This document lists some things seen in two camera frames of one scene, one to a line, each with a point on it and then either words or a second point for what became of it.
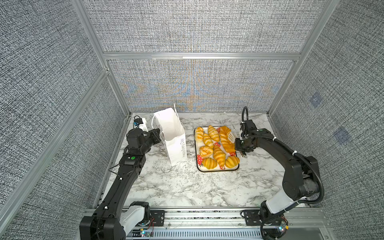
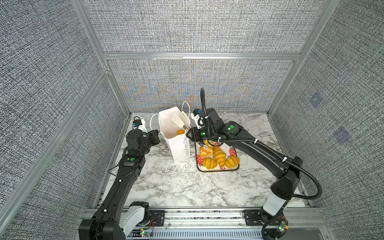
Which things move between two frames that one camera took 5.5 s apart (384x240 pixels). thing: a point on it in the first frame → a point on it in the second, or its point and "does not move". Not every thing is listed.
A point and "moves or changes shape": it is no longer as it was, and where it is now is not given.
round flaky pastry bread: x=206 y=152 does not move
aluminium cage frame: x=9 y=210 does not move
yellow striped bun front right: x=232 y=161 does not move
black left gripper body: x=152 y=139 does not move
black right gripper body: x=242 y=145 → x=200 y=134
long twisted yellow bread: x=228 y=145 moves or changes shape
